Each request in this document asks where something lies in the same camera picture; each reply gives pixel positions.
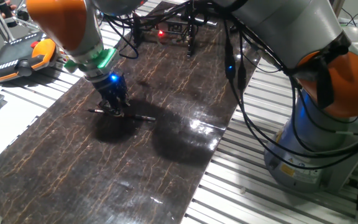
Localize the black pen rack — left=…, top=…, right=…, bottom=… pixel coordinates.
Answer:
left=132, top=0, right=196, bottom=58

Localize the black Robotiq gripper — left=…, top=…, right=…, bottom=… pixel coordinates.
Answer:
left=91, top=73, right=131, bottom=118

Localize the black handheld controller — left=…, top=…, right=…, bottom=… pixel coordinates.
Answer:
left=0, top=0, right=40, bottom=32

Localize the person's hand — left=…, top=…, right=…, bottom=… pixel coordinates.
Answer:
left=0, top=0, right=19, bottom=35

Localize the dark marble pattern mat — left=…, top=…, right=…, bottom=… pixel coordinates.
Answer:
left=0, top=1, right=260, bottom=224

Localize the black strap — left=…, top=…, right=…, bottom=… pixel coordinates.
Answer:
left=290, top=30, right=352, bottom=110

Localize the orange grey teach pendant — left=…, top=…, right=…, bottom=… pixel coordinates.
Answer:
left=0, top=30, right=58, bottom=84

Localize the silver threaded rod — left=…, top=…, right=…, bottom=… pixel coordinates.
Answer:
left=194, top=17, right=218, bottom=27

